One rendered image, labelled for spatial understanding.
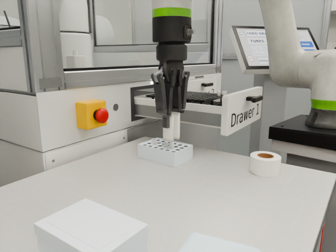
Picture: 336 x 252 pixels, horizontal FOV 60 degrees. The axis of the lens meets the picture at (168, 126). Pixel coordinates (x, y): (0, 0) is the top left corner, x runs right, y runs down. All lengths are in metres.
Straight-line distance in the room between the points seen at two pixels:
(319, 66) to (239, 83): 1.73
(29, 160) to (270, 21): 0.85
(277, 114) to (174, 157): 1.25
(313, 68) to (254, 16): 1.68
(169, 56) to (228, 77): 2.11
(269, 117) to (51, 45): 1.40
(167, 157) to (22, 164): 0.40
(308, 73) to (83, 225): 0.86
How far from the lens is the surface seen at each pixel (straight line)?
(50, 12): 0.78
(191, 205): 0.56
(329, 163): 1.05
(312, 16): 2.55
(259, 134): 1.87
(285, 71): 1.11
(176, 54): 0.69
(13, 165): 0.93
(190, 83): 1.23
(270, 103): 1.85
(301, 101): 2.56
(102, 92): 0.87
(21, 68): 0.79
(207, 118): 0.83
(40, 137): 0.77
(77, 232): 0.41
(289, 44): 1.10
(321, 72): 1.05
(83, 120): 0.79
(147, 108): 0.94
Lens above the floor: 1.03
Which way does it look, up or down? 14 degrees down
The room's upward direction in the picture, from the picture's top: straight up
